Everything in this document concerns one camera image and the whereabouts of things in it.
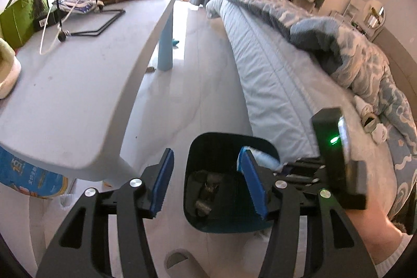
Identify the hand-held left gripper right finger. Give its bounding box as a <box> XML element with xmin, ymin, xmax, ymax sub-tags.
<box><xmin>241</xmin><ymin>149</ymin><xmax>380</xmax><ymax>278</ymax></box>

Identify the black sock ball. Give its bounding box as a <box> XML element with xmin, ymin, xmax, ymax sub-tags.
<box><xmin>202</xmin><ymin>172</ymin><xmax>222</xmax><ymax>197</ymax></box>

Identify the person's right forearm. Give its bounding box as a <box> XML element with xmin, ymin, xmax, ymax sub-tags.
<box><xmin>344</xmin><ymin>198</ymin><xmax>416</xmax><ymax>267</ymax></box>

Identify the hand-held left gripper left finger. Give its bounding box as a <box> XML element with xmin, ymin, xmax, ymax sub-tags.
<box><xmin>36</xmin><ymin>148</ymin><xmax>175</xmax><ymax>278</ymax></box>

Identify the grey upholstered headboard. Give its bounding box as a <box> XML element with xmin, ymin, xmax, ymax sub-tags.
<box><xmin>371</xmin><ymin>26</ymin><xmax>417</xmax><ymax>96</ymax></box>

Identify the blue white mask packet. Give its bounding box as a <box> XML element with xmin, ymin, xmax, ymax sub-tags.
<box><xmin>59</xmin><ymin>0</ymin><xmax>98</xmax><ymax>15</ymax></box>

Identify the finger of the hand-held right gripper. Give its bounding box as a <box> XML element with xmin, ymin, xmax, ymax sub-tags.
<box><xmin>283</xmin><ymin>169</ymin><xmax>324</xmax><ymax>182</ymax></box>
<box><xmin>281</xmin><ymin>158</ymin><xmax>323</xmax><ymax>169</ymax></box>

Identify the white cable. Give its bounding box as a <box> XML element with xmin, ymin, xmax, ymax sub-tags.
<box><xmin>40</xmin><ymin>0</ymin><xmax>79</xmax><ymax>55</ymax></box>

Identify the round white mirror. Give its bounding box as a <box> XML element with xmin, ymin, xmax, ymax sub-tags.
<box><xmin>366</xmin><ymin>0</ymin><xmax>385</xmax><ymax>28</ymax></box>

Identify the bed with grey sheet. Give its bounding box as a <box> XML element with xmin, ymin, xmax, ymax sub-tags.
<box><xmin>205</xmin><ymin>0</ymin><xmax>417</xmax><ymax>223</ymax></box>

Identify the blue printed package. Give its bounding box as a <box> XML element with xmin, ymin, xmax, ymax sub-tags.
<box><xmin>0</xmin><ymin>146</ymin><xmax>69</xmax><ymax>199</ymax></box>

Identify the light blue table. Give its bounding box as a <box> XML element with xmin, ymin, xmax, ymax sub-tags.
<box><xmin>0</xmin><ymin>0</ymin><xmax>179</xmax><ymax>200</ymax></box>

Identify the blue patterned fleece blanket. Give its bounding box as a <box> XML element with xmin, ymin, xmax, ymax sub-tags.
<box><xmin>205</xmin><ymin>0</ymin><xmax>417</xmax><ymax>220</ymax></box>

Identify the black wire stand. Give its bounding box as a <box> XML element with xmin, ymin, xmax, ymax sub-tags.
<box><xmin>52</xmin><ymin>0</ymin><xmax>126</xmax><ymax>38</ymax></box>

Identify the black tissue packet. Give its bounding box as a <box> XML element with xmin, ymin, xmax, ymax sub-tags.
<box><xmin>362</xmin><ymin>113</ymin><xmax>389</xmax><ymax>143</ymax></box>

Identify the white vanity desk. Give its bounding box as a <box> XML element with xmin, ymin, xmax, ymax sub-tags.
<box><xmin>342</xmin><ymin>0</ymin><xmax>369</xmax><ymax>34</ymax></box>

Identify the green felt handbag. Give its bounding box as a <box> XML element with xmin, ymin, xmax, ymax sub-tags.
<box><xmin>0</xmin><ymin>0</ymin><xmax>49</xmax><ymax>49</ymax></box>

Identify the small black box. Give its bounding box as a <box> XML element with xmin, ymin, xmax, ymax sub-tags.
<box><xmin>33</xmin><ymin>6</ymin><xmax>66</xmax><ymax>33</ymax></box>

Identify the dark grey trash bin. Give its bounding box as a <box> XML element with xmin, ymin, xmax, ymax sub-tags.
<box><xmin>183</xmin><ymin>132</ymin><xmax>281</xmax><ymax>233</ymax></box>

